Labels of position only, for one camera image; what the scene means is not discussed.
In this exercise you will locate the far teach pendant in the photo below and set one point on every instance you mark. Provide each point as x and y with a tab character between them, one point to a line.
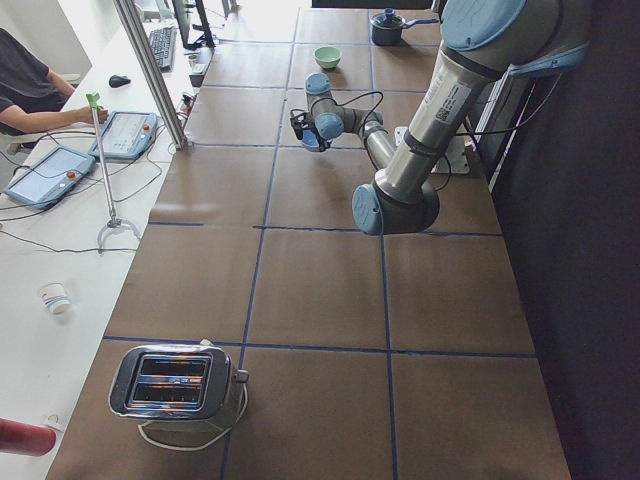
127	134

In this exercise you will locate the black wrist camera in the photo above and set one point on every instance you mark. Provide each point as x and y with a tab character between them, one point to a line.
299	122

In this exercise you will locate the green bowl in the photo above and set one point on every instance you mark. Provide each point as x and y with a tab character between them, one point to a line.
327	57

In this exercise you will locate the black computer mouse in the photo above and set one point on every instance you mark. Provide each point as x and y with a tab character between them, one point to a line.
116	81

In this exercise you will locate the blue bowl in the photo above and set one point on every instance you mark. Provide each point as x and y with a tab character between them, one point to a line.
310	141

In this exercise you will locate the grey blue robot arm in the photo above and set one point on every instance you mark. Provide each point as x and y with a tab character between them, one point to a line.
480	42

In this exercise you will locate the blue saucepan with lid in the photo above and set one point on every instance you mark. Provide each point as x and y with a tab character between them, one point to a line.
387	27

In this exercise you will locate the paper cup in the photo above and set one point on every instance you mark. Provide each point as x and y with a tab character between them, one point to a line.
55	298

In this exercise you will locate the black keyboard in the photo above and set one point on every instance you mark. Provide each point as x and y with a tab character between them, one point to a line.
162	44

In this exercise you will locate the near teach pendant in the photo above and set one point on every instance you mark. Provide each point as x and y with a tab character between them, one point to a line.
50	179

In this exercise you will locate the aluminium frame post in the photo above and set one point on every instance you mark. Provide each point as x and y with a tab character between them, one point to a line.
132	24

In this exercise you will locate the red cylinder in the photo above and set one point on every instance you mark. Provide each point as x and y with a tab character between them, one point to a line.
26	439

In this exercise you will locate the teach pendant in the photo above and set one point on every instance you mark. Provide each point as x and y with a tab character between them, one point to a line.
127	134
50	179

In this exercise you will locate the silver toaster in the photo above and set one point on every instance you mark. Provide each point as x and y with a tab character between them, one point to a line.
193	388

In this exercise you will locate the white pedestal column base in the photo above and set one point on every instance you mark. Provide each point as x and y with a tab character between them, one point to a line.
455	159

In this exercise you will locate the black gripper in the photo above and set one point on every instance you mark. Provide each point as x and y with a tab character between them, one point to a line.
299	126

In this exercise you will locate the black monitor stand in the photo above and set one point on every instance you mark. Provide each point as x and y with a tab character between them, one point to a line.
193	24

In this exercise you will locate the seated person dark shirt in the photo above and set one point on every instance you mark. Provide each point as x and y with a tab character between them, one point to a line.
33	95

